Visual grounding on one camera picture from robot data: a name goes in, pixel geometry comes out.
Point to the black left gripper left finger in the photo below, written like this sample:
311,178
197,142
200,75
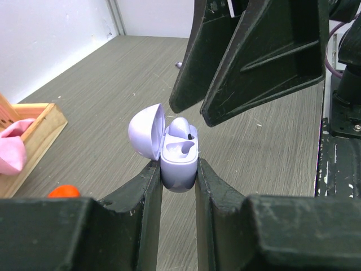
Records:
118,232

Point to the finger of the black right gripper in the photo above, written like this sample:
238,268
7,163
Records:
213,25
277,48

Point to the orange earbud charging case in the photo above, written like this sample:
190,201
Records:
65,191

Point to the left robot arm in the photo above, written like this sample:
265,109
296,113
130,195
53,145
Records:
338,164

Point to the pink shirt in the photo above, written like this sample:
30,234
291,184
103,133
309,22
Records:
13,151

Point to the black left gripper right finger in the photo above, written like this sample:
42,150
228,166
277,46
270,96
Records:
266,232

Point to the wooden clothes rack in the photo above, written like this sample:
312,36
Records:
49,123

